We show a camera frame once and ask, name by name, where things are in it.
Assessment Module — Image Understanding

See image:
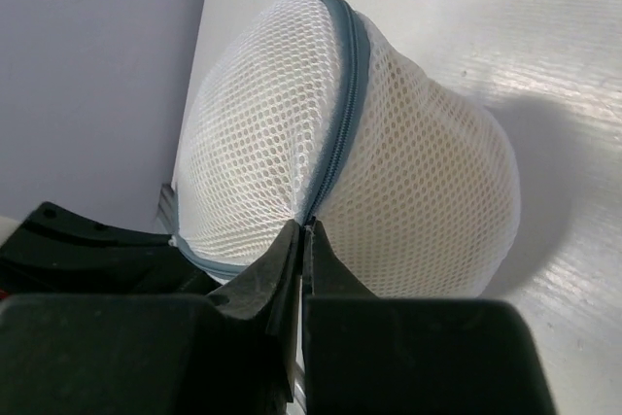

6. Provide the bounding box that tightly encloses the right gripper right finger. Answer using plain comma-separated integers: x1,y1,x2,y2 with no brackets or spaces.
302,222,555,415

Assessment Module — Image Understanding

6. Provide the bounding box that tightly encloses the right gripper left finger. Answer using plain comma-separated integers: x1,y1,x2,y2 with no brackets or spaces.
1,222,300,414

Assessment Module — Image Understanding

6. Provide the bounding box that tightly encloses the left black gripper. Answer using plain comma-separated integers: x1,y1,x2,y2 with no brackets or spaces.
1,202,214,296

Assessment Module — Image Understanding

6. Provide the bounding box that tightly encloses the white mesh laundry bag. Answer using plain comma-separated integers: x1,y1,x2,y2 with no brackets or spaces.
173,0,521,297

